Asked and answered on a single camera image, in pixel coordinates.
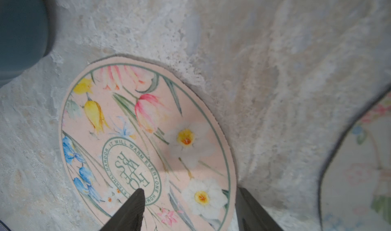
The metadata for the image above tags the pink tulip flower coaster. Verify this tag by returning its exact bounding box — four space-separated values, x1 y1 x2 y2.
59 57 236 231

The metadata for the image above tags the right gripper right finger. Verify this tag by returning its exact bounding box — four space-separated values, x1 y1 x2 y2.
235 187 283 231

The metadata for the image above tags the teal plastic storage box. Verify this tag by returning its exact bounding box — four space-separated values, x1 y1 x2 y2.
1 0 49 86

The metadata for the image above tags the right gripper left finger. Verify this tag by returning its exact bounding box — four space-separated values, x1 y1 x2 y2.
100 188 145 231

